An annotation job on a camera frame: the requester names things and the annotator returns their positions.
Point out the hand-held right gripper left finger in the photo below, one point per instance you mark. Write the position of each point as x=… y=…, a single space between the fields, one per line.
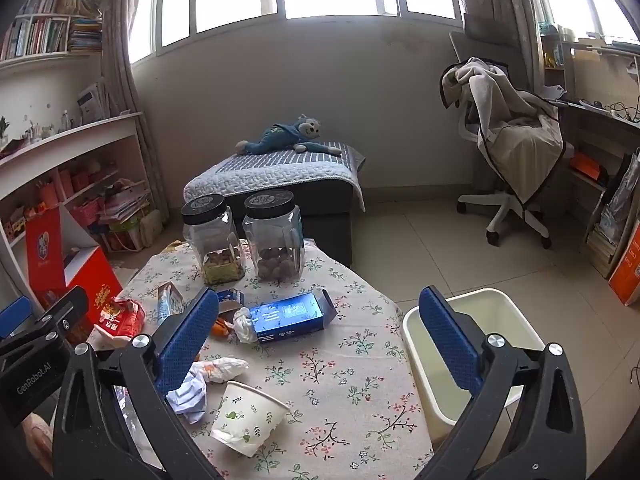
x=185 y=342

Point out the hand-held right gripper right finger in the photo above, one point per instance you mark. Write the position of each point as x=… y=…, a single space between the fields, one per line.
x=450 y=345

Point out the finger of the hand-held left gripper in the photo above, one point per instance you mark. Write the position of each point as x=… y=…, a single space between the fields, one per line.
x=62 y=310
x=12 y=315

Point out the orange peel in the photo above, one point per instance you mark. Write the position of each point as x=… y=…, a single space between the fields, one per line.
x=221 y=328

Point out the blue and white packet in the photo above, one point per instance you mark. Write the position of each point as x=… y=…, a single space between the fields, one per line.
x=170 y=302

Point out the white wrapper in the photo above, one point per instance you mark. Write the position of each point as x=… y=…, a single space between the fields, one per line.
x=222 y=369

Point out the bluish paper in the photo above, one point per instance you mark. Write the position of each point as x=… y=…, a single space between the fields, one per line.
x=190 y=400

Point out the red snack packet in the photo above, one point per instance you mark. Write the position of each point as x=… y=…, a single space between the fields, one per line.
x=120 y=317

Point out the white plastic bin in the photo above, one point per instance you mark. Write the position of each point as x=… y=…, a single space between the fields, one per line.
x=500 y=312

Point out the white tissue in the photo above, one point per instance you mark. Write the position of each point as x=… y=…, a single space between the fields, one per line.
x=244 y=325

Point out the small blue biscuit carton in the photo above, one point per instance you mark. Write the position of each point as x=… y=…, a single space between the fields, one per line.
x=231 y=297

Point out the white paper cup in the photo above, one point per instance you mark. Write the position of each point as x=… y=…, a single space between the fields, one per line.
x=247 y=417

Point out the large blue cardboard box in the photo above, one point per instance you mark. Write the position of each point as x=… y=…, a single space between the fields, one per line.
x=290 y=317

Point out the person's left hand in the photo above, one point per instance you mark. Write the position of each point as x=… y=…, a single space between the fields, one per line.
x=36 y=442

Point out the red gift box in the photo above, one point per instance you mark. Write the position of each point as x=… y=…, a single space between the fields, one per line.
x=47 y=245

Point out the clear bag with green label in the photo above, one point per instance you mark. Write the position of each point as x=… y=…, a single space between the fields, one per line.
x=212 y=240

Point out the cream quilted bag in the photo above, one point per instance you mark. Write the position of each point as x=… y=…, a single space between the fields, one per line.
x=151 y=227

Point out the floral tablecloth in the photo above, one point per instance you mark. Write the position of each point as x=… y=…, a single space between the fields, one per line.
x=325 y=385

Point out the white office chair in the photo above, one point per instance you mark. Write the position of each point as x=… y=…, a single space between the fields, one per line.
x=500 y=205

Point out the dark ottoman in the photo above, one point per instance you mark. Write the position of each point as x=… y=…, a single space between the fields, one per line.
x=330 y=230

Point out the white bookshelf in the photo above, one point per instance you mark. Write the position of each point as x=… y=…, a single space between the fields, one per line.
x=75 y=137

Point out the orange cardboard box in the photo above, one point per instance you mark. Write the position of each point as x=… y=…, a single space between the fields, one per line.
x=627 y=270

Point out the grey quilted cover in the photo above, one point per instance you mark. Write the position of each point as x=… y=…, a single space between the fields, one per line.
x=285 y=172

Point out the grey bag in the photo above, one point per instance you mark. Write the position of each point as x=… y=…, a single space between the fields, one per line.
x=620 y=200

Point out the beige blanket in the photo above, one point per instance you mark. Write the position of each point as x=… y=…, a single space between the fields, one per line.
x=515 y=130

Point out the blue plush monkey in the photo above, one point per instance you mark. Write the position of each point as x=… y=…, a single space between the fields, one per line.
x=280 y=137

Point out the beige curtain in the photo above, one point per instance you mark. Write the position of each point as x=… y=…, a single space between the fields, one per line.
x=495 y=5
x=125 y=90

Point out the wooden desk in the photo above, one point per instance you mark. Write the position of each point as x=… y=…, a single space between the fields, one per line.
x=605 y=125

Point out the row of books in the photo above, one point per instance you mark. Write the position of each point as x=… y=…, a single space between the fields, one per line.
x=32 y=37

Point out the stack of books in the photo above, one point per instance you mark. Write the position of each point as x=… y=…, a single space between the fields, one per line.
x=86 y=35

